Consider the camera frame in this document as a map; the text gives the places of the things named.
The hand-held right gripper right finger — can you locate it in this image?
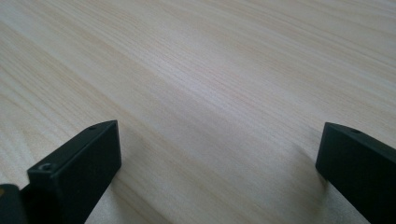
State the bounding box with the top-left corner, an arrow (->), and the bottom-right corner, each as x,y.
315,121 -> 396,224

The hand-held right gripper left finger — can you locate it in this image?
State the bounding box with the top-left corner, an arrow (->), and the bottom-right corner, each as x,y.
20,119 -> 122,224

